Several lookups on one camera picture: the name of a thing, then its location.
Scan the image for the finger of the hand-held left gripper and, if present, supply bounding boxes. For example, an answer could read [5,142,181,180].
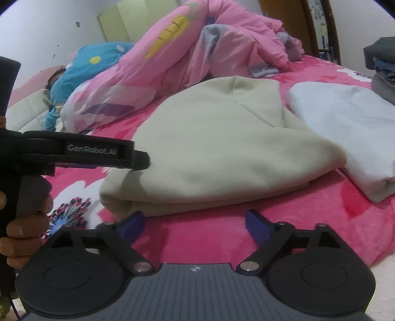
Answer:
[133,150,151,170]

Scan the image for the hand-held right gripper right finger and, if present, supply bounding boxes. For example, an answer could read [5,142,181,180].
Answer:
[236,210,343,275]

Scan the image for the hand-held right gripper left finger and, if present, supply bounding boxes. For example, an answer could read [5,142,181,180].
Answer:
[51,211,155,275]

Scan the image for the beige zip hoodie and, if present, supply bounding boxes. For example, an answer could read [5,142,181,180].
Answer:
[99,76,348,218]

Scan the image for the person's left hand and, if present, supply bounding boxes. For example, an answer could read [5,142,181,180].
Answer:
[6,195,54,270]

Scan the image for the pink floral bed sheet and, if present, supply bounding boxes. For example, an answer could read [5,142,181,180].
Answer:
[40,56,395,267]

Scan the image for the pink and white padded headboard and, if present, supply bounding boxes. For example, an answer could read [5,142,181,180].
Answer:
[6,65,62,132]

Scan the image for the teal printed blanket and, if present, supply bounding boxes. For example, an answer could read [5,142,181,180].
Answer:
[43,41,135,132]

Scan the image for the pink printed duvet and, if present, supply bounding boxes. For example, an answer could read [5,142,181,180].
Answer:
[60,0,304,133]

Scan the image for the white folded garment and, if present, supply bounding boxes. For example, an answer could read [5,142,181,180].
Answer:
[288,83,395,203]

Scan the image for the pale green wardrobe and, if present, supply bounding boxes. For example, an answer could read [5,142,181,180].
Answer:
[97,0,182,44]

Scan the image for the light grey folded garment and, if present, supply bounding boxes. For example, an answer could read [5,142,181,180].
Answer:
[372,74,395,107]

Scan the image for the blue folded jeans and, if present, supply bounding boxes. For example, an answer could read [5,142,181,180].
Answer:
[373,59,395,82]

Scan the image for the wooden door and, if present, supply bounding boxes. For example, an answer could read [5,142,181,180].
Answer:
[257,0,341,65]

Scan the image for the dark grey folded garment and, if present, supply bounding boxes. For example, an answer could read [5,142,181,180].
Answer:
[363,37,395,70]

